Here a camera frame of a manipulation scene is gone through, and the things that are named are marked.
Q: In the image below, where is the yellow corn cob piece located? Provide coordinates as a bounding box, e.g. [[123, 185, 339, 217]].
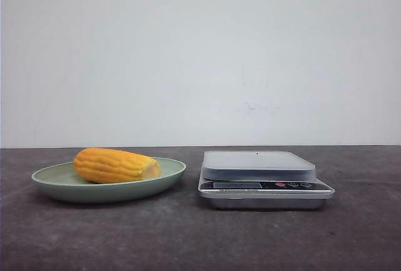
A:
[[73, 148, 162, 184]]

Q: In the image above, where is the green oval plate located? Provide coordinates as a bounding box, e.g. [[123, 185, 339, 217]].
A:
[[31, 157, 187, 204]]

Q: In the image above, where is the silver digital kitchen scale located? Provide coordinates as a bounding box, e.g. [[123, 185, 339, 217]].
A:
[[198, 151, 335, 210]]

